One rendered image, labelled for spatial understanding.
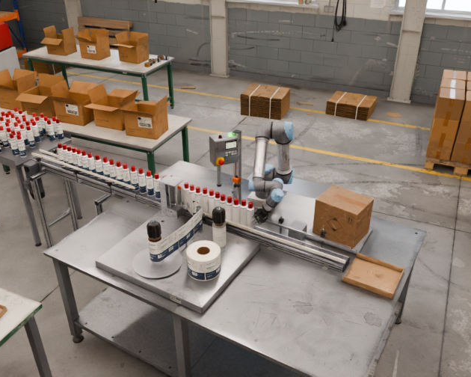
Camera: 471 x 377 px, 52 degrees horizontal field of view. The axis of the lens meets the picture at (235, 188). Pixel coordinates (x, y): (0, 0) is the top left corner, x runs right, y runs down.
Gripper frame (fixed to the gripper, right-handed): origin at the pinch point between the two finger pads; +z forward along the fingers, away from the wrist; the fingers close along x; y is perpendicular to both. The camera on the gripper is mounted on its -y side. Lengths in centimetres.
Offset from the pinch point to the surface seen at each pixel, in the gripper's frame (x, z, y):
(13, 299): -74, 59, 122
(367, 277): 74, -31, 3
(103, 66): -320, 203, -249
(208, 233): -19.3, 17.5, 18.9
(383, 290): 82, -40, 14
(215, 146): -51, -29, 1
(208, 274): 1, 0, 58
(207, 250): -8.8, -2.4, 47.8
